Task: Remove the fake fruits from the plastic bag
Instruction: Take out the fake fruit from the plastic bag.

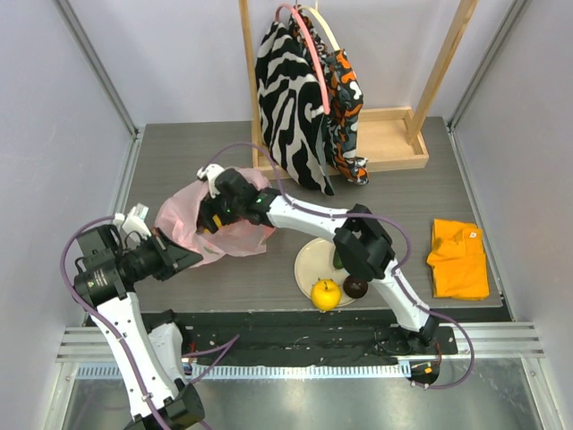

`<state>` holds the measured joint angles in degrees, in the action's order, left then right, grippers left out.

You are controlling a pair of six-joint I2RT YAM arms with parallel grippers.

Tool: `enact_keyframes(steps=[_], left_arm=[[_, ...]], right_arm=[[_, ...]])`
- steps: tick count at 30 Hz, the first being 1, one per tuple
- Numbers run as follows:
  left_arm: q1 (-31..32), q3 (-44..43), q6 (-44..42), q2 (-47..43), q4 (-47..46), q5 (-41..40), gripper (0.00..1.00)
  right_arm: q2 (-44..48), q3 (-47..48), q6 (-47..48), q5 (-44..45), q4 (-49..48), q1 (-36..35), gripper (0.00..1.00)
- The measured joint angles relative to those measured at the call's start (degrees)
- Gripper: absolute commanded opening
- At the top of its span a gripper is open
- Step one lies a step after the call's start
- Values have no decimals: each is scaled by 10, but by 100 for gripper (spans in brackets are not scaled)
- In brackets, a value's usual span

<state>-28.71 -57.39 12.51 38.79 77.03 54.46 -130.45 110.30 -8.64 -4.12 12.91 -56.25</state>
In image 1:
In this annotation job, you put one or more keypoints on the fake mangosteen green leaves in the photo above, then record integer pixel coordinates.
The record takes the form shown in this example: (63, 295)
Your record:
(354, 287)

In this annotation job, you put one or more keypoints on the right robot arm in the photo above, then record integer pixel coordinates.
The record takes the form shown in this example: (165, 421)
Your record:
(363, 245)

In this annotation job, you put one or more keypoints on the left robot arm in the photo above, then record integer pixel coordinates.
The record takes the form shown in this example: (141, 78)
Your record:
(149, 357)

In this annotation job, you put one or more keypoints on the wooden clothes rack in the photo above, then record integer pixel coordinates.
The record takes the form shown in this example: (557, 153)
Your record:
(391, 138)

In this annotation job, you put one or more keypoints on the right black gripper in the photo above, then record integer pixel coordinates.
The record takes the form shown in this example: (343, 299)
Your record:
(209, 217)

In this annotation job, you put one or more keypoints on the orange black patterned garment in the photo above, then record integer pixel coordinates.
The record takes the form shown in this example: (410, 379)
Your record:
(345, 101)

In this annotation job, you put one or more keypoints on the black white zebra garment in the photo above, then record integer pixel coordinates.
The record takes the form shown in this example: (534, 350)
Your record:
(291, 109)

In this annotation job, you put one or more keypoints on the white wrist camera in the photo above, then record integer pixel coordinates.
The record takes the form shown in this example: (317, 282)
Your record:
(210, 173)
(134, 221)

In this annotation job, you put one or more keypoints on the cream and blue plate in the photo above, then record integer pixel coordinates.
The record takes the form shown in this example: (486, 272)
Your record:
(313, 263)

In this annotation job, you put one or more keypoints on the fake yellow pear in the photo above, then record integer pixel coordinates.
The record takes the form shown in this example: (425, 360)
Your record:
(216, 222)

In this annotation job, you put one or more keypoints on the pink plastic bag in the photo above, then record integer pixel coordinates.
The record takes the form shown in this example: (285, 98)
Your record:
(187, 219)

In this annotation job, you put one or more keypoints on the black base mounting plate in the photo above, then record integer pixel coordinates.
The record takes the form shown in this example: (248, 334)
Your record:
(308, 338)

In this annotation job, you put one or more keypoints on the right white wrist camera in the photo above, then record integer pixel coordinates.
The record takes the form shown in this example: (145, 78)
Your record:
(210, 173)

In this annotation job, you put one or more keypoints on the cream wooden hanger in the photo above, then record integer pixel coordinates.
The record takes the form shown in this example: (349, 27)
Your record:
(325, 27)

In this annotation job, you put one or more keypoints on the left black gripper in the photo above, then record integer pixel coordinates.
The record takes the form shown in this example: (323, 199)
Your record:
(170, 255)

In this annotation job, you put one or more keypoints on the fake green avocado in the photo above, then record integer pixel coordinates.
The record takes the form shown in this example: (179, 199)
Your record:
(337, 262)

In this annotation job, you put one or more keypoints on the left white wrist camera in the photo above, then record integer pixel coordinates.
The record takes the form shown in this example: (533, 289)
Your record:
(134, 221)

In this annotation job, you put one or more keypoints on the fake orange fruit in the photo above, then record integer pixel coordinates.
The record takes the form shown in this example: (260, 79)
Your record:
(326, 294)

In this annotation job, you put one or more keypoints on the orange folded cloth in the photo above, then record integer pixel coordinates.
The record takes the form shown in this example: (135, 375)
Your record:
(458, 261)

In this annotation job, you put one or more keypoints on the white slotted cable duct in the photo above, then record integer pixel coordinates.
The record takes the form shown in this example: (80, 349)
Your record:
(109, 371)

